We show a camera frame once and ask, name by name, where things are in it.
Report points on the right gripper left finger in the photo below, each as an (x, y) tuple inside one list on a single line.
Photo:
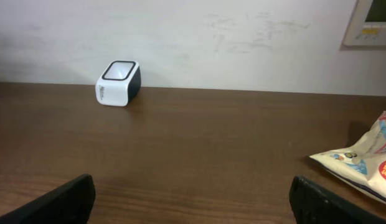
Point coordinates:
[(71, 203)]

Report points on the yellow snack bag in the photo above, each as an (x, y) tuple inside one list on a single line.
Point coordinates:
[(362, 165)]

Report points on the beige wall control panel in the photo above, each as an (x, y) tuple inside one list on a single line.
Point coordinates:
[(367, 26)]

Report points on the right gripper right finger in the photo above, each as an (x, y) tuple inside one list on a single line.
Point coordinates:
[(313, 204)]

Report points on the white barcode scanner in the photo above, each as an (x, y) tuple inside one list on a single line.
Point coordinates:
[(119, 84)]

